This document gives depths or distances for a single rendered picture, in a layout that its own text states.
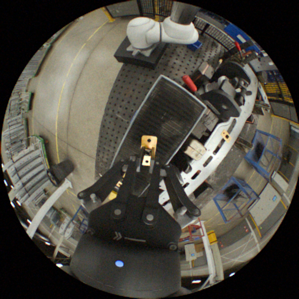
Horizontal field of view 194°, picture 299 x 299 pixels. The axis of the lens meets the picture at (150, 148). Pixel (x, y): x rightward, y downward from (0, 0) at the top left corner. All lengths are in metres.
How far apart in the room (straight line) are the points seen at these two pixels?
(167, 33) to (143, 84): 0.41
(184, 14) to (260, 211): 8.50
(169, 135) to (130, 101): 0.54
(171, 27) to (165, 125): 0.51
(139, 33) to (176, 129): 0.53
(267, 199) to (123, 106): 8.51
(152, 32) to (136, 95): 0.46
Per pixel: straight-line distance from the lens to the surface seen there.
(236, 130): 0.60
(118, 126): 0.74
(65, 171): 2.54
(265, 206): 8.29
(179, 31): 0.58
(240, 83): 0.37
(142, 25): 0.58
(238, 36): 1.02
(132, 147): 0.23
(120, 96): 0.75
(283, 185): 8.28
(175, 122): 0.22
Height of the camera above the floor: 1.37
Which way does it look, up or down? 69 degrees down
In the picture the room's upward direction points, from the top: 173 degrees counter-clockwise
